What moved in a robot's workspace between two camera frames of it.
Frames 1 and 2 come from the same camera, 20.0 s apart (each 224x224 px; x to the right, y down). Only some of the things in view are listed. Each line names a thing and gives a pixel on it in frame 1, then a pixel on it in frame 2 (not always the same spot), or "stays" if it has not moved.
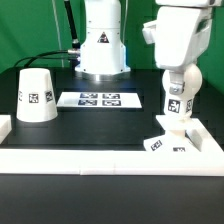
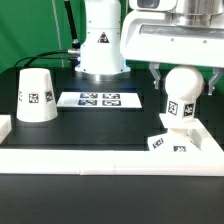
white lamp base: (178, 136) stays
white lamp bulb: (179, 105) stays
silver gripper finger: (176, 82) to (154, 66)
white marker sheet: (99, 100) stays
